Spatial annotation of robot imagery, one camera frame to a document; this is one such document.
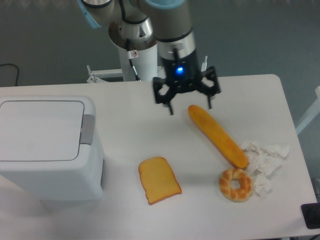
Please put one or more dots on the toast bread slice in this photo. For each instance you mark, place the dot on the toast bread slice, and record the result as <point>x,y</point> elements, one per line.
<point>158,179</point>

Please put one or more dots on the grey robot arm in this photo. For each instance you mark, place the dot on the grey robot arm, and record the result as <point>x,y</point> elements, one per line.
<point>100,13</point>

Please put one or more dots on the white trash can lid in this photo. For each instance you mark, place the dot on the white trash can lid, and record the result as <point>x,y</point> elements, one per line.
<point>36,131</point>

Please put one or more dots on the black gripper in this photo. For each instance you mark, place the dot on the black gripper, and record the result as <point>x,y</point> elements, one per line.
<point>180,76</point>

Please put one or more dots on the black device at edge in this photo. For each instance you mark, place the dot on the black device at edge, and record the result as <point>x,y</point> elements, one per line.
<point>311,215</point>

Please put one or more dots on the white trash can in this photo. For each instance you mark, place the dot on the white trash can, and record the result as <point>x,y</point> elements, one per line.
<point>79,179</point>

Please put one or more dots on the long baguette bread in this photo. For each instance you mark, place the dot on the long baguette bread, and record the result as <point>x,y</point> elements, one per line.
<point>218,136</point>

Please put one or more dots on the twisted ring bread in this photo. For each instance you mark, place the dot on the twisted ring bread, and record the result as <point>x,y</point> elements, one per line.
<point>235,185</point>

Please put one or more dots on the large crumpled white tissue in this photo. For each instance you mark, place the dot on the large crumpled white tissue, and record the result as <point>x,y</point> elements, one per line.
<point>264,158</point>

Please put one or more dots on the white frame bar right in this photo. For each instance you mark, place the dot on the white frame bar right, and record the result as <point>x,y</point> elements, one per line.
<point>309,114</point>

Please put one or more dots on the small crumpled white tissue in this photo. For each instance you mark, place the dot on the small crumpled white tissue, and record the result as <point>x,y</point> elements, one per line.
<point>262,186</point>

